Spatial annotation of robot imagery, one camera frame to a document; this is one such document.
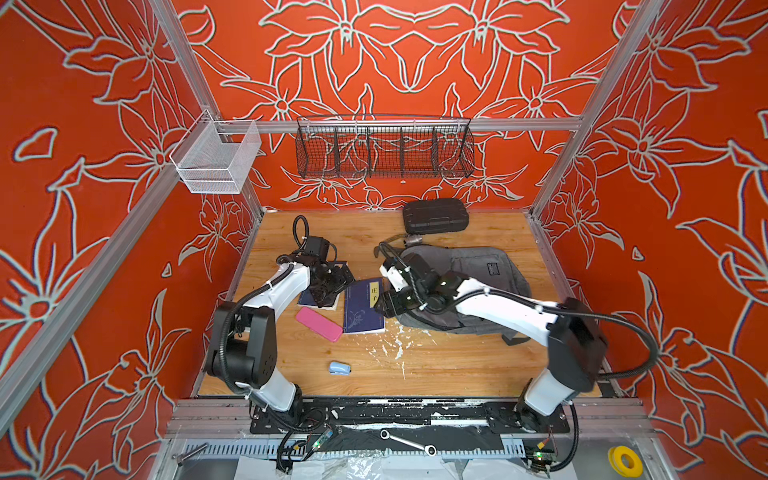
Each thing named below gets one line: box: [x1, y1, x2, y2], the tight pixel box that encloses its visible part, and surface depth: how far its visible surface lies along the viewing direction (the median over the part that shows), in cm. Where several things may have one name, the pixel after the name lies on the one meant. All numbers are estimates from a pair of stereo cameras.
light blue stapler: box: [329, 362, 351, 375], surface depth 81 cm
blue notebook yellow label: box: [343, 277, 385, 335], surface depth 92 cm
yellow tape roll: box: [608, 446, 644, 478], surface depth 68 cm
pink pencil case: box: [296, 307, 343, 342], surface depth 91 cm
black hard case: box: [402, 199, 469, 234], surface depth 114 cm
